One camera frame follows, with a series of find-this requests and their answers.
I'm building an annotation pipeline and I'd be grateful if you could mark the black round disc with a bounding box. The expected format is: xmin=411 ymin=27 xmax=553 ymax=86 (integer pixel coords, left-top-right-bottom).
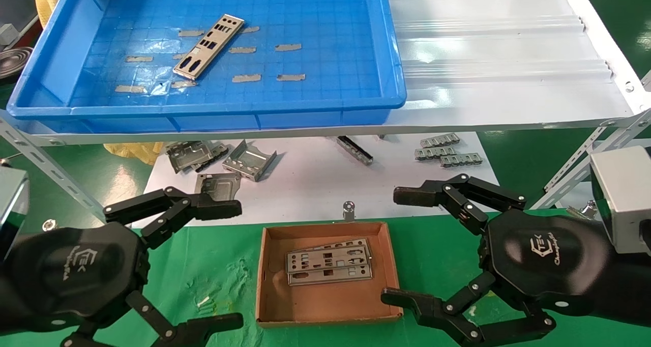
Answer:
xmin=0 ymin=46 xmax=35 ymax=80

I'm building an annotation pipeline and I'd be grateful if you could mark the flat grey metal bracket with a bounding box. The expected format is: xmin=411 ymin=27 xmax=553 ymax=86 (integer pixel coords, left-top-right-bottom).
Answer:
xmin=195 ymin=172 xmax=242 ymax=202

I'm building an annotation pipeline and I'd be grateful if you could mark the long grey metal channel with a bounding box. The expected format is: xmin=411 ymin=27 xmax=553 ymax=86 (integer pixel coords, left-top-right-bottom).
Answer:
xmin=333 ymin=135 xmax=374 ymax=166

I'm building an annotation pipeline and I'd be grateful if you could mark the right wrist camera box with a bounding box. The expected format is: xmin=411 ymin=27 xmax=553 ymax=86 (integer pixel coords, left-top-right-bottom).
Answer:
xmin=589 ymin=145 xmax=651 ymax=256

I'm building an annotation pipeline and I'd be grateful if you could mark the grey slotted angle brace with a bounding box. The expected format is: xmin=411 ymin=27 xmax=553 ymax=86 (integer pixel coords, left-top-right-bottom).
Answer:
xmin=0 ymin=115 xmax=110 ymax=224
xmin=529 ymin=108 xmax=651 ymax=210
xmin=543 ymin=126 xmax=611 ymax=192

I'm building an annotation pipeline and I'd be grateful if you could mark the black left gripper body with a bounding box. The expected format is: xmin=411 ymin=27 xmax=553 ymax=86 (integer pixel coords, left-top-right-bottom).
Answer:
xmin=15 ymin=222 xmax=148 ymax=333

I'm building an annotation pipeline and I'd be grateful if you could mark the brown cardboard box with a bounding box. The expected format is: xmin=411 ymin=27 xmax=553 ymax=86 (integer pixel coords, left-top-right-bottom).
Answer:
xmin=255 ymin=221 xmax=404 ymax=328

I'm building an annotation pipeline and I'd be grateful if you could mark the blue plastic tray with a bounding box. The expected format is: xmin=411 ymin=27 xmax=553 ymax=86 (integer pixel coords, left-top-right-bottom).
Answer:
xmin=6 ymin=0 xmax=407 ymax=134

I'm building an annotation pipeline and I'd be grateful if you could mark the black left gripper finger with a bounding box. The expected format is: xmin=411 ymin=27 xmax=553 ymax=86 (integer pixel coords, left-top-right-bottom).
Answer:
xmin=103 ymin=186 xmax=243 ymax=250
xmin=61 ymin=290 xmax=245 ymax=347

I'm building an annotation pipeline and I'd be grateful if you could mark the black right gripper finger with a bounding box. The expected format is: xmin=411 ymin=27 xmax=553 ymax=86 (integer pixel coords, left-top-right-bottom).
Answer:
xmin=393 ymin=173 xmax=527 ymax=236
xmin=380 ymin=272 xmax=556 ymax=347

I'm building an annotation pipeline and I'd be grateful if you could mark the small toothed metal strip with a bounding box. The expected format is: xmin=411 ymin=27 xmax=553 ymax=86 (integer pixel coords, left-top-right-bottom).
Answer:
xmin=420 ymin=133 xmax=461 ymax=149
xmin=440 ymin=153 xmax=484 ymax=168
xmin=415 ymin=146 xmax=457 ymax=161

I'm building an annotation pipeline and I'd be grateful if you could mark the grey bracket with raised walls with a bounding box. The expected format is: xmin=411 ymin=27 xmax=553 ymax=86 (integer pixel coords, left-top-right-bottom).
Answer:
xmin=222 ymin=139 xmax=278 ymax=182

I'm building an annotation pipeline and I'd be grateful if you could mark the green cloth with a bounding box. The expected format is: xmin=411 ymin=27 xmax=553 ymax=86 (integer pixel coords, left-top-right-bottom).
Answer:
xmin=0 ymin=210 xmax=651 ymax=347

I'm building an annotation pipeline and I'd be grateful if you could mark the white metal rack shelf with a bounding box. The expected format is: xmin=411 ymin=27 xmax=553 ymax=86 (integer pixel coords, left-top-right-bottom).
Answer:
xmin=0 ymin=0 xmax=651 ymax=147

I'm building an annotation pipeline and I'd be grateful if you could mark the grey sheet metal bracket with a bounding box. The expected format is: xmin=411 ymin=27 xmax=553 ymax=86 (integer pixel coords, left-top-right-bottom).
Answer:
xmin=165 ymin=140 xmax=217 ymax=175
xmin=196 ymin=142 xmax=230 ymax=172

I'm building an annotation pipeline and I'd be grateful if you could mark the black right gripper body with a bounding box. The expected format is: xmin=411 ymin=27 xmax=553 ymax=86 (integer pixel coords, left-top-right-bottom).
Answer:
xmin=481 ymin=210 xmax=611 ymax=318

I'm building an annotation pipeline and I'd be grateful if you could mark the metal I/O shield plate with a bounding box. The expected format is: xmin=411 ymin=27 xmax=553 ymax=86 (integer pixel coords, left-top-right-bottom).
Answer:
xmin=286 ymin=244 xmax=371 ymax=275
xmin=295 ymin=238 xmax=372 ymax=251
xmin=173 ymin=14 xmax=245 ymax=79
xmin=288 ymin=263 xmax=373 ymax=286

